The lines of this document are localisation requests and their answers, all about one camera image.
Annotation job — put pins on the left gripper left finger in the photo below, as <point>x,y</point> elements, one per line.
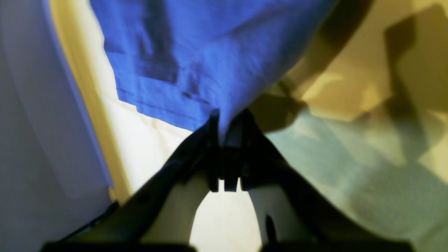
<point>160,215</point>

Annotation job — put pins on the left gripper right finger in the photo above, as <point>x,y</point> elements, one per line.
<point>292,215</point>

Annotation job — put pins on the blue-grey T-shirt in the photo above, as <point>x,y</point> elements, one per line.
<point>177,60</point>

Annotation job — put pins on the yellow table cloth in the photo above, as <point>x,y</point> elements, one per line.
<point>363,115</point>

